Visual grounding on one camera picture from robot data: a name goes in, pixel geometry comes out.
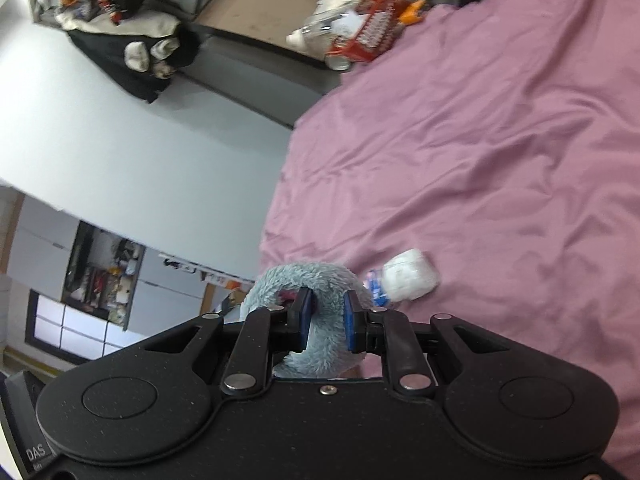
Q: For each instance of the orange plastic item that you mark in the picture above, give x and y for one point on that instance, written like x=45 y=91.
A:
x=412 y=12

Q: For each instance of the black-framed brown board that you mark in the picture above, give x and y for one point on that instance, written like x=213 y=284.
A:
x=260 y=10

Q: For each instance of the fuzzy blue-grey plush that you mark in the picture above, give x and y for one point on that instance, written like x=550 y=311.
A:
x=325 y=285

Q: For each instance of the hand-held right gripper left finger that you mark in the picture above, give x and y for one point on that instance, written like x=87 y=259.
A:
x=306 y=322

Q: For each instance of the white fuzzy hanging garment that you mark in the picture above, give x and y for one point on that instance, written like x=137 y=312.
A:
x=136 y=55

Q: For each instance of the red plastic basket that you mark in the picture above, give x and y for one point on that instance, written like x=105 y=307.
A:
x=370 y=30

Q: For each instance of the grey door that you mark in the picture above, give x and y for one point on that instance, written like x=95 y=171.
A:
x=240 y=75

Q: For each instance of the pink bed sheet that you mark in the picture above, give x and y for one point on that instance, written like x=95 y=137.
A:
x=475 y=135

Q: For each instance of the clear plastic bottle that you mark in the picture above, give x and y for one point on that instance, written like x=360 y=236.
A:
x=315 y=35

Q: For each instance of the white cup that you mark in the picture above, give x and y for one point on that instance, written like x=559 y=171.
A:
x=336 y=61

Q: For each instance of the white wall cabinets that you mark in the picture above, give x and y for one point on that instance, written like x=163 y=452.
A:
x=40 y=235

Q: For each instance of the printed cardboard carton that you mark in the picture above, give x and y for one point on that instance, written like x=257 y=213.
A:
x=215 y=300

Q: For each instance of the blue tissue pack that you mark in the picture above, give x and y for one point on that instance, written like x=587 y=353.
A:
x=376 y=287

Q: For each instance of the black-framed glass partition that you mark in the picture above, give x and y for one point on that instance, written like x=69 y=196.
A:
x=70 y=325

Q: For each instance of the black hanging coat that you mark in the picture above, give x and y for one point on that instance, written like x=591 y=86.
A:
x=110 y=60

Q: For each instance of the white kitchen counter cabinet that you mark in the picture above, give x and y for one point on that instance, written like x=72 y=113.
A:
x=165 y=300

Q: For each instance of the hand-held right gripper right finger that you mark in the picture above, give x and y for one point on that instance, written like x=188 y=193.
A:
x=350 y=325

